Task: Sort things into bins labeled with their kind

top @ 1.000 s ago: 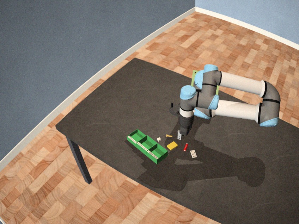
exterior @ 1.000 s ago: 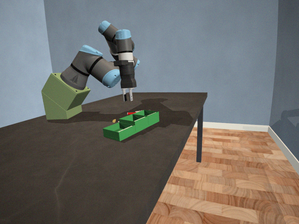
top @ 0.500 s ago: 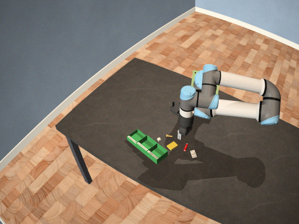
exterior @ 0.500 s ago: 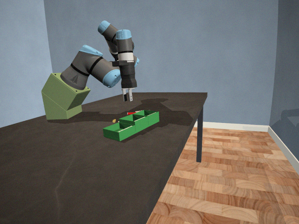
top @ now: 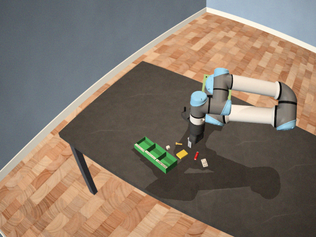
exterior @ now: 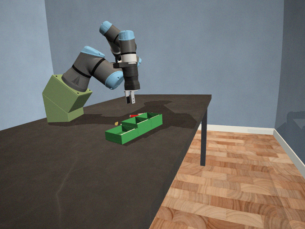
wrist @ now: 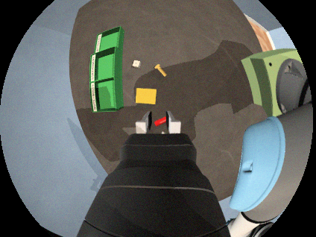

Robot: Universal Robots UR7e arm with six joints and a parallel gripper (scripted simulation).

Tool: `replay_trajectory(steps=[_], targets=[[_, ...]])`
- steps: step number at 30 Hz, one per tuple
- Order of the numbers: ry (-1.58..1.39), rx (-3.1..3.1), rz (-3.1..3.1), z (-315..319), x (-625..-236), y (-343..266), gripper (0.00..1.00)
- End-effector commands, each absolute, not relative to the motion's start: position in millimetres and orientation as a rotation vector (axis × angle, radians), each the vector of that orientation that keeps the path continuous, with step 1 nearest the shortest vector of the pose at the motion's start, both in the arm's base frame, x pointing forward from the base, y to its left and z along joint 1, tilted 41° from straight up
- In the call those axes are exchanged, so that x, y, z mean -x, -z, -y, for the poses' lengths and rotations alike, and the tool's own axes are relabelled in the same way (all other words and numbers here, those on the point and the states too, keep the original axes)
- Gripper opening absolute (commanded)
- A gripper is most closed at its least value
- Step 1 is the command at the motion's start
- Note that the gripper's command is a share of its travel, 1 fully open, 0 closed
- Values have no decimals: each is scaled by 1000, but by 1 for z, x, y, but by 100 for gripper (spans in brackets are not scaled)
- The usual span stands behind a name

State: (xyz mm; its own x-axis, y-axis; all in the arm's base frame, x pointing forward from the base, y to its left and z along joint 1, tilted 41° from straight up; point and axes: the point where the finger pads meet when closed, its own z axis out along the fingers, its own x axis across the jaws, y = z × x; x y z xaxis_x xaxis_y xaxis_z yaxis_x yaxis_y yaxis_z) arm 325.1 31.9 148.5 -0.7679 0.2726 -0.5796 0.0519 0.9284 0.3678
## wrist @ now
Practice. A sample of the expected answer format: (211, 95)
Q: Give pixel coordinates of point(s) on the red cylinder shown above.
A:
(160, 121)

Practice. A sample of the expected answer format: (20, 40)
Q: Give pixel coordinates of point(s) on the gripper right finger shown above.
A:
(172, 125)

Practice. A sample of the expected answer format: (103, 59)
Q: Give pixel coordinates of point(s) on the green rack of bins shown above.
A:
(104, 63)

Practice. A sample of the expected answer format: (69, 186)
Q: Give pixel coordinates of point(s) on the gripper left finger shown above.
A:
(145, 124)

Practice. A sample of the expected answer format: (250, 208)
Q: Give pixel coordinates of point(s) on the yellow rectangular pad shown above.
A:
(146, 96)

